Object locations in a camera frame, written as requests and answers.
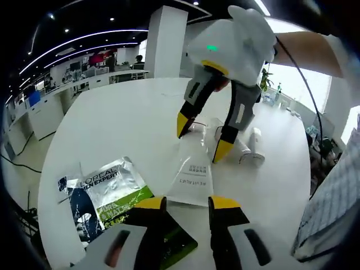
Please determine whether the person's checked shirt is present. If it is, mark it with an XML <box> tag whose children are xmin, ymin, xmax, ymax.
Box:
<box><xmin>292</xmin><ymin>140</ymin><xmax>360</xmax><ymax>261</ymax></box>

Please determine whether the blue storage bin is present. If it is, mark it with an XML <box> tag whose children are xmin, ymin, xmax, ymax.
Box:
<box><xmin>29</xmin><ymin>90</ymin><xmax>42</xmax><ymax>106</ymax></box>

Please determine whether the green dark skincare sachet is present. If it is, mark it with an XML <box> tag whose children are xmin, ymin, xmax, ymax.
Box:
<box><xmin>57</xmin><ymin>156</ymin><xmax>197</xmax><ymax>262</ymax></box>

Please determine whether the long white office counter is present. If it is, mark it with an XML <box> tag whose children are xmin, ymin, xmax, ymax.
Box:
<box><xmin>4</xmin><ymin>69</ymin><xmax>150</xmax><ymax>150</ymax></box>

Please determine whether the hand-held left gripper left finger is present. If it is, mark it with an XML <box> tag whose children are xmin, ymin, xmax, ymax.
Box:
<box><xmin>69</xmin><ymin>196</ymin><xmax>169</xmax><ymax>270</ymax></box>

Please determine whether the green potted plant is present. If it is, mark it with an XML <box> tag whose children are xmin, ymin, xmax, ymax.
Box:
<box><xmin>260</xmin><ymin>67</ymin><xmax>274</xmax><ymax>92</ymax></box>

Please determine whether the white square pillar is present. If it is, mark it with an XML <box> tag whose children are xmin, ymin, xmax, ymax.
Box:
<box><xmin>145</xmin><ymin>5</ymin><xmax>188</xmax><ymax>80</ymax></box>

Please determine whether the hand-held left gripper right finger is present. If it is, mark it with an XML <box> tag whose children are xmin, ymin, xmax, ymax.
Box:
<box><xmin>208</xmin><ymin>196</ymin><xmax>296</xmax><ymax>270</ymax></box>

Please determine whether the black floor cable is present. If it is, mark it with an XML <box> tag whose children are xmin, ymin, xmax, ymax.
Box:
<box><xmin>1</xmin><ymin>154</ymin><xmax>43</xmax><ymax>173</ymax></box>

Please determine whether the small silver skincare sachet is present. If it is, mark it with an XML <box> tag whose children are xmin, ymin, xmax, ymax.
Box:
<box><xmin>57</xmin><ymin>175</ymin><xmax>70</xmax><ymax>197</ymax></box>

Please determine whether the small white skincare bottle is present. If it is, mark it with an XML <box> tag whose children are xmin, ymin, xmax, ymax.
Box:
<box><xmin>222</xmin><ymin>132</ymin><xmax>253</xmax><ymax>160</ymax></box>
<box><xmin>249</xmin><ymin>127</ymin><xmax>267</xmax><ymax>167</ymax></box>

